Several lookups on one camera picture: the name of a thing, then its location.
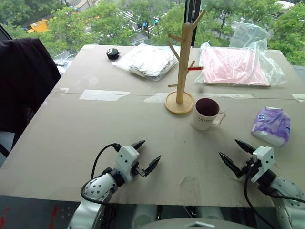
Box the black window frame post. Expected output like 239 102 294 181
185 0 202 48

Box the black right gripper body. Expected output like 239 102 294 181
237 155 260 179

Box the white cloth in plastic wrap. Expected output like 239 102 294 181
111 43 180 82

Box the yellow truck outside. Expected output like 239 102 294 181
26 19 50 34

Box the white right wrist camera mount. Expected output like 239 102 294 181
251 146 275 183

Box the silver robot torso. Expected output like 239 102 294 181
133 205 282 229

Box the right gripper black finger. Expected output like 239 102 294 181
218 151 244 179
234 139 257 156

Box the small round black object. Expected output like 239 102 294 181
106 48 121 60

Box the purple tissue pack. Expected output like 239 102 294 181
251 106 292 148

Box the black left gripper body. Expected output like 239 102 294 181
130 162 147 178

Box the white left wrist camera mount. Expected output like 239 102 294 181
115 145 140 183

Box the wooden mug tree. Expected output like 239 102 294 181
164 10 207 116

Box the white mug with dark inside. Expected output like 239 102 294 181
190 97 226 131

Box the pink sheet stack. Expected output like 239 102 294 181
202 47 272 87

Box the pink cloth in plastic bag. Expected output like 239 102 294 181
194 22 287 88

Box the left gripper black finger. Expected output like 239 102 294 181
144 155 162 178
132 140 146 151

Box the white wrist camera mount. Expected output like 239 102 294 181
251 146 275 183
115 145 140 183

